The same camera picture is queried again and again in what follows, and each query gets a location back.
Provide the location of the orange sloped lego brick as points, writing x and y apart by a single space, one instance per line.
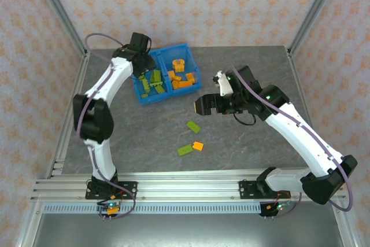
177 79
175 85

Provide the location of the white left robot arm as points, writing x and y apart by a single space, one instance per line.
98 154

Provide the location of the wide aluminium mounting rail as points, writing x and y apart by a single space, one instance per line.
188 186

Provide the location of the aluminium frame post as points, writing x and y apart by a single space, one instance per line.
315 10
57 10

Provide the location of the blue plastic bin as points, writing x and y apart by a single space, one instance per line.
153 101
190 56

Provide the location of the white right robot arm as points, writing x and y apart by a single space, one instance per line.
303 137

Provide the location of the short aluminium frame leg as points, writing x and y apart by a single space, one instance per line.
344 226
29 226

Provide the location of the orange round lego piece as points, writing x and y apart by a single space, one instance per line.
178 62

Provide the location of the aluminium side rail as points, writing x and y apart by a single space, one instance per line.
65 131
300 85

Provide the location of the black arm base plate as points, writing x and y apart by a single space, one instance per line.
245 189
130 189

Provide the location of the square orange lego brick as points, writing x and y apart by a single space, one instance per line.
198 146

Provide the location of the small green lego brick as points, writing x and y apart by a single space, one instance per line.
144 95

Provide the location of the grey metal shelf panel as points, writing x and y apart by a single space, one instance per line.
188 232

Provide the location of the green two-by-four lego brick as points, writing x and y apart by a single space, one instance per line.
193 127

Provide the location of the small circuit board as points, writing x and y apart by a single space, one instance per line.
110 208
279 207

